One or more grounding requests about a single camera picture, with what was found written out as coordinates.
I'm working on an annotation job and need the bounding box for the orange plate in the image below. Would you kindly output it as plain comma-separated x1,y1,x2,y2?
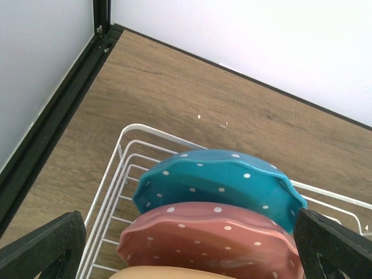
109,266,224,279

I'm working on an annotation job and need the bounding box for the white wire dish rack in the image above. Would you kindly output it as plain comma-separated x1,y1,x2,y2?
76,123,371,278

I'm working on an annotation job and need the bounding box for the black aluminium frame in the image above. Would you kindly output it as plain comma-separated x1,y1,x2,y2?
1,1,128,234

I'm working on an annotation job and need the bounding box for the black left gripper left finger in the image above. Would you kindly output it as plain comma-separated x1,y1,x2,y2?
1,211,87,278

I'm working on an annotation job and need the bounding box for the teal polka dot plate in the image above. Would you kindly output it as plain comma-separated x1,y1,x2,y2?
133,149,307,233

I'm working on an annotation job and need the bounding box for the pink polka dot plate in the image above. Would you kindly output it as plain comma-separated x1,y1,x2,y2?
116,202,304,278

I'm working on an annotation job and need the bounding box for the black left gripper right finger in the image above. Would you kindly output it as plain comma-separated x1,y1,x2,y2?
294,209,371,279

